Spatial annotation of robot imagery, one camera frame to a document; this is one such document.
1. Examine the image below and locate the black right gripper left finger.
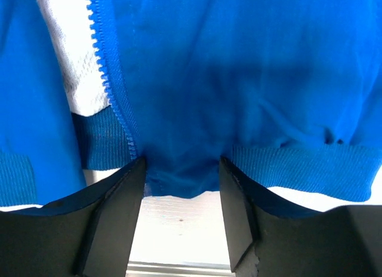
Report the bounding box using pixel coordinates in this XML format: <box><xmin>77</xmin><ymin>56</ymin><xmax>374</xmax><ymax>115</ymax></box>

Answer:
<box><xmin>1</xmin><ymin>158</ymin><xmax>146</xmax><ymax>276</ymax></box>

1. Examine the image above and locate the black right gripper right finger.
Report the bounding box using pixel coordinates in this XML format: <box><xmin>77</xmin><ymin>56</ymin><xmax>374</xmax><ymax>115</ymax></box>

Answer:
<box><xmin>219</xmin><ymin>158</ymin><xmax>381</xmax><ymax>276</ymax></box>

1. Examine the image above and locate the blue white red jacket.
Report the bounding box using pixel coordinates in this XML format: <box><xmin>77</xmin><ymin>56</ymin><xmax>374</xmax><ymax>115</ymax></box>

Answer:
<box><xmin>1</xmin><ymin>0</ymin><xmax>381</xmax><ymax>207</ymax></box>

